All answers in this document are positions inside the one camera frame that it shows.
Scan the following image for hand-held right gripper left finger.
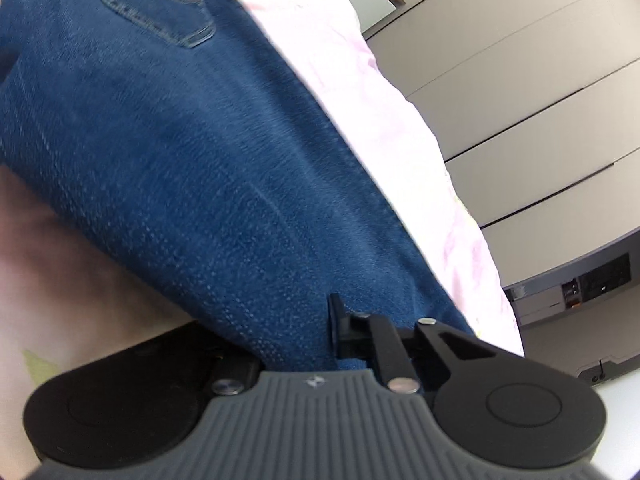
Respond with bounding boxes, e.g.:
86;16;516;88
144;322;262;396

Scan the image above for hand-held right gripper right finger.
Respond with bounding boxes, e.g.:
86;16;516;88
327;293;502;395

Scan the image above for blue denim pants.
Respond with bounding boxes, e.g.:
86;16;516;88
0;0;476;374

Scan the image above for pink floral bed sheet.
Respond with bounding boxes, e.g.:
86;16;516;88
0;0;526;480

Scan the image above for grey media cabinet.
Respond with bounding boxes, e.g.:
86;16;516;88
502;252;632;327

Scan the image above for beige wardrobe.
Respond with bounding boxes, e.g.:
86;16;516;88
361;0;640;292

